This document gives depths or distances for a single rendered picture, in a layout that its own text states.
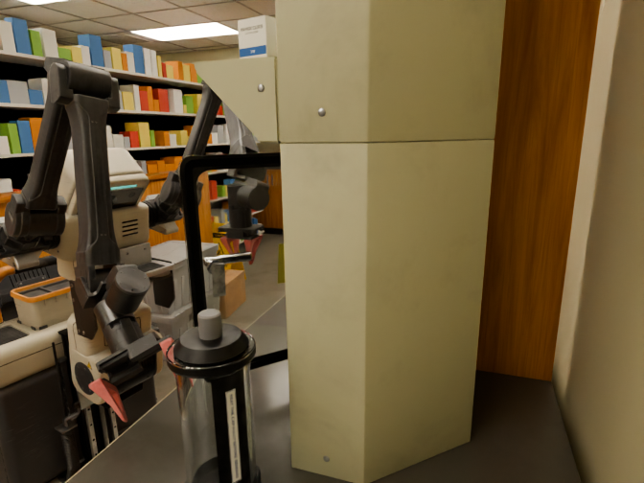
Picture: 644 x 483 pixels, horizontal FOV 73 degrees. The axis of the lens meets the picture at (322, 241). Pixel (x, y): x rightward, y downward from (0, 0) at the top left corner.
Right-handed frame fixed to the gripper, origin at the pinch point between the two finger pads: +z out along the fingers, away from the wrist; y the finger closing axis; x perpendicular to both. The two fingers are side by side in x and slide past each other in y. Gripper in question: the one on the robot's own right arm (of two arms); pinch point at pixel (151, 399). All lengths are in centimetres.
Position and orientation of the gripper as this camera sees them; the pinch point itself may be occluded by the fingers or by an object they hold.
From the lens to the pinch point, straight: 80.0
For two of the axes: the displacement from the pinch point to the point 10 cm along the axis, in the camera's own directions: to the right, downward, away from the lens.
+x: -0.1, 5.1, 8.6
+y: 8.3, -4.7, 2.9
